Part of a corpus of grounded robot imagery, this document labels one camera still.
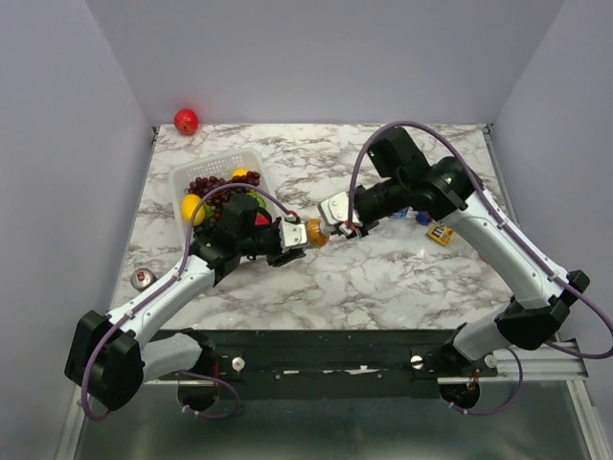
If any tall orange juice bottle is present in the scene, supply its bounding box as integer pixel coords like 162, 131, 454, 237
306, 218, 329, 248

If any white bottle cap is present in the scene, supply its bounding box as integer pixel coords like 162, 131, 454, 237
320, 222, 334, 237

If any blue water bottle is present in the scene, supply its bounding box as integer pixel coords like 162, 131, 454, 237
390, 207, 411, 219

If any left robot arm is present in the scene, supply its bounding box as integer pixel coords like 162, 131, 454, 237
64, 195, 309, 421

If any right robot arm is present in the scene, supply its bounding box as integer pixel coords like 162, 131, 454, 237
318, 127, 590, 376

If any red dragon fruit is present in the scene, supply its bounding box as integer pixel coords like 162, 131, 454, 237
255, 214, 271, 226

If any green apple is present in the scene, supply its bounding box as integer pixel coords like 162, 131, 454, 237
247, 190, 266, 209

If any Red Bull can right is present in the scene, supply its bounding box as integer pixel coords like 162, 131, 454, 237
415, 213, 431, 225

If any red bull can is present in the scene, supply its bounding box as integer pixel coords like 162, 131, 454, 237
130, 267, 157, 292
415, 213, 431, 225

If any dark red grape bunch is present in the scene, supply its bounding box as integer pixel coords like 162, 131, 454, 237
187, 171, 262, 226

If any yellow orange fruit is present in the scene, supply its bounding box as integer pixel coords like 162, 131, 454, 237
231, 169, 249, 179

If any yellow M&M's candy pack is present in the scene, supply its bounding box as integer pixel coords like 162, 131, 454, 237
426, 222, 454, 246

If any white plastic basket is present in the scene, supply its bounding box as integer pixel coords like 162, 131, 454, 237
169, 149, 276, 247

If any yellow lemon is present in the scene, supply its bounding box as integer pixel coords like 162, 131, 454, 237
180, 194, 206, 227

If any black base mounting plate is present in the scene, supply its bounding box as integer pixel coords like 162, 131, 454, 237
186, 329, 497, 400

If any Red Bull can left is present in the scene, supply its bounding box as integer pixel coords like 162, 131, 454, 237
130, 267, 157, 292

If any red apple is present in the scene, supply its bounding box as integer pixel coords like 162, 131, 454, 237
173, 108, 199, 136

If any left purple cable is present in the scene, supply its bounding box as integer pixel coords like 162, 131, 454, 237
79, 182, 298, 422

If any purple cable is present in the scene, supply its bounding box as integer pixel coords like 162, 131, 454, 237
347, 120, 613, 416
79, 182, 298, 422

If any aluminium frame rail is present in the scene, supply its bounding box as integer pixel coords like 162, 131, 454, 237
438, 339, 590, 384

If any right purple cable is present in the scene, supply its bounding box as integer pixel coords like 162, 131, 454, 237
347, 120, 613, 416

